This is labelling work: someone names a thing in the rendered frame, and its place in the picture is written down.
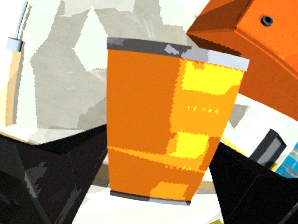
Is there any white panel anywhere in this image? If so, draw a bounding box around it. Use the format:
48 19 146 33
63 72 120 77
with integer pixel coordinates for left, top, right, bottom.
72 164 221 224

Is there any awl with tan wooden handle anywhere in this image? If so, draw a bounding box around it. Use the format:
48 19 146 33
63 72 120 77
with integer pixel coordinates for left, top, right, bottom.
0 2 28 127

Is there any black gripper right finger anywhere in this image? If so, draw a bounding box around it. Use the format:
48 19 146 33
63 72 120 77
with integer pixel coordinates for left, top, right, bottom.
209 141 298 224

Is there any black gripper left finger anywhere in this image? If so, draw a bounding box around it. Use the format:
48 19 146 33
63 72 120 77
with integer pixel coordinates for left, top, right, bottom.
0 124 108 224

